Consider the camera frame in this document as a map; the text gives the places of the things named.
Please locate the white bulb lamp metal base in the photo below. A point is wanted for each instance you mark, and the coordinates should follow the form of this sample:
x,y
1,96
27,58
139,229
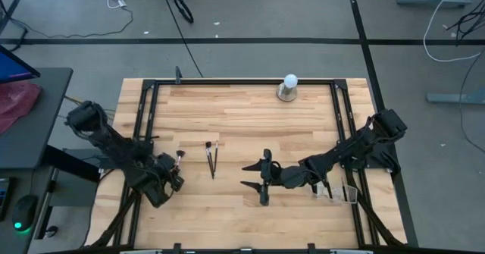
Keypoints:
x,y
286,91

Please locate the black bracket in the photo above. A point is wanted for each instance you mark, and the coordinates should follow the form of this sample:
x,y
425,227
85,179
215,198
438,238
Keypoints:
x,y
177,248
311,248

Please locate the blue screen monitor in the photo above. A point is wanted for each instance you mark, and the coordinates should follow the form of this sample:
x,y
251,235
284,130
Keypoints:
x,y
11,70

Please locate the thin black makeup brush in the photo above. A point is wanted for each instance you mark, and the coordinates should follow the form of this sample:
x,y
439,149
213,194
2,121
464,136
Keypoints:
x,y
216,155
328,191
209,163
344,193

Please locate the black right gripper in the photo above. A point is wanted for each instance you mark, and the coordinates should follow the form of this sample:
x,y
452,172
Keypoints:
x,y
276,176

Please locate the black computer mouse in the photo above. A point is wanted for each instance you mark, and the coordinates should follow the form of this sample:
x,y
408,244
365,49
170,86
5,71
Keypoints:
x,y
24,210

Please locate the silver desk leg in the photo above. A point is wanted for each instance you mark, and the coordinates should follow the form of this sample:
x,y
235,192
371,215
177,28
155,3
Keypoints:
x,y
47,204

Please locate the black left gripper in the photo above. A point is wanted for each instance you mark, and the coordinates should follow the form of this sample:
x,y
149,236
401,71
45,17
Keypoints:
x,y
159,182

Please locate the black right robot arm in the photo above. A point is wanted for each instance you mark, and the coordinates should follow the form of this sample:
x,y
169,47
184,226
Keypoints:
x,y
341,153

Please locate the black aluminium frame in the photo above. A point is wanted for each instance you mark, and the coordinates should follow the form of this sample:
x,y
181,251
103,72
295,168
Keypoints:
x,y
246,81

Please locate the dark fluffy makeup brush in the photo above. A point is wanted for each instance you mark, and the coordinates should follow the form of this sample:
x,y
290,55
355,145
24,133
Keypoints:
x,y
208,145

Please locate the pink cloth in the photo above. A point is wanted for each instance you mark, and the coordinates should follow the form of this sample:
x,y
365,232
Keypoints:
x,y
15,102

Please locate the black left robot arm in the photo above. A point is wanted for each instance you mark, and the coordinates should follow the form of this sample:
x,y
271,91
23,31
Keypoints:
x,y
110,140

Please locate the fan head makeup brush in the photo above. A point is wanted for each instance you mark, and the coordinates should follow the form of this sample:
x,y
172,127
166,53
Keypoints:
x,y
180,154

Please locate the clear plastic container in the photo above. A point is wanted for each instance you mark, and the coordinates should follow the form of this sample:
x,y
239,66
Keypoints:
x,y
350,195

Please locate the grey side desk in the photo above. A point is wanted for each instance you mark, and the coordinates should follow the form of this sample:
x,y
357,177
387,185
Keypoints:
x,y
38,125

